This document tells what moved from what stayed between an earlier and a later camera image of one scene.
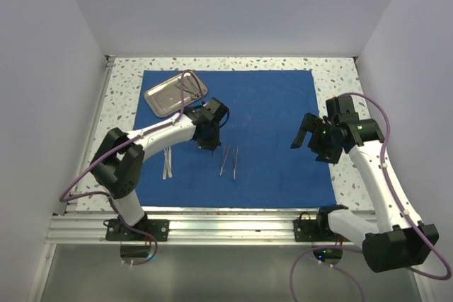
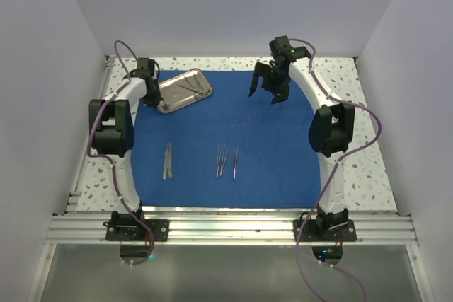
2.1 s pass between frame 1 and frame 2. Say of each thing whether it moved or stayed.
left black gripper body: moved
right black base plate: stayed
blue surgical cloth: stayed
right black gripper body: moved
